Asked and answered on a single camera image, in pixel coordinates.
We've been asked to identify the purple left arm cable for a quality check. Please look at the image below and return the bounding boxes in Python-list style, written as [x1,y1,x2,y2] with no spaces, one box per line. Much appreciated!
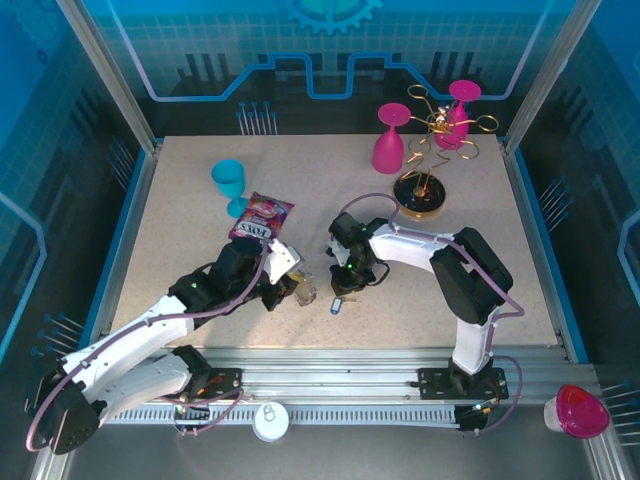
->
[25,238,274,454]

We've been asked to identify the black electronics board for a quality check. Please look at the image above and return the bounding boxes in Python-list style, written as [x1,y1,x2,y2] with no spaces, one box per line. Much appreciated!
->
[172,403,212,437]
[455,399,501,436]

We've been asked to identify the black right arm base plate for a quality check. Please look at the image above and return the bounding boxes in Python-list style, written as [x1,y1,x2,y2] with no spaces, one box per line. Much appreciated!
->
[417,366,509,401]

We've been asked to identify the aluminium frame post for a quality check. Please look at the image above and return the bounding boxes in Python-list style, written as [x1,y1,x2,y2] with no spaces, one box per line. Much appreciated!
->
[502,0,599,154]
[54,0,164,154]

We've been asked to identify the cyan plastic goblet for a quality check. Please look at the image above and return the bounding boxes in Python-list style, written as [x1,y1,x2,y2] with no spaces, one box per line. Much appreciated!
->
[210,158,250,219]

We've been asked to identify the white slotted cable duct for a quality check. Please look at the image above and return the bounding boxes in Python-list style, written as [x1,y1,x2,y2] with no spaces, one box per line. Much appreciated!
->
[79,404,461,426]

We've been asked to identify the white round lid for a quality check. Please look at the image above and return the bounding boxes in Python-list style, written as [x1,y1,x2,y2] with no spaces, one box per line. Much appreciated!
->
[252,402,291,444]

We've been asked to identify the gold wire glass rack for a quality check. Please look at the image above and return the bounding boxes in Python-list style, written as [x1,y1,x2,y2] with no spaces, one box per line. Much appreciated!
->
[392,83,500,221]

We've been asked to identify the pink plastic goblet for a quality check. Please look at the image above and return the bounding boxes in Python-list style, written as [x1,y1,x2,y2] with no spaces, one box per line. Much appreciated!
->
[370,102,412,175]
[433,80,483,151]

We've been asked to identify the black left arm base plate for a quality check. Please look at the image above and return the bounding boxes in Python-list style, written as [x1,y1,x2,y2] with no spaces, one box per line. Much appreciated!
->
[152,367,244,401]

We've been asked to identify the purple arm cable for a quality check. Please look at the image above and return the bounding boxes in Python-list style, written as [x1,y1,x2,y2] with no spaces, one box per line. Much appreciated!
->
[25,238,274,454]
[339,192,526,436]

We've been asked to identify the purple candy bag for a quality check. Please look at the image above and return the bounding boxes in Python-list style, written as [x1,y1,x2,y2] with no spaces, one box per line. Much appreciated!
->
[228,191,295,251]

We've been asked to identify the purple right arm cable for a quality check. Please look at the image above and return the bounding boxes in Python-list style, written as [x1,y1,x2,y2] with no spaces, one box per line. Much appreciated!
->
[339,192,526,436]

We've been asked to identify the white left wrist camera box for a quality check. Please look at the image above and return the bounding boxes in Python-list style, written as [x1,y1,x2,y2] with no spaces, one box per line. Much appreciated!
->
[263,239,305,286]

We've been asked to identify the small clear zip bag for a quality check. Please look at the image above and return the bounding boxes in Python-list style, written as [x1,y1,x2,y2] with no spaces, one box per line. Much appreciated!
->
[291,271,320,308]

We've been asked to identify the aluminium mounting rail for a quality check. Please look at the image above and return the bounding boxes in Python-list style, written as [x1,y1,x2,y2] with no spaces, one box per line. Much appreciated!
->
[104,347,596,406]

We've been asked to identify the pink and white cup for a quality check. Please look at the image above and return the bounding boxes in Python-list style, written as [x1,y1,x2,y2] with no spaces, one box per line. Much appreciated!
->
[543,383,611,440]

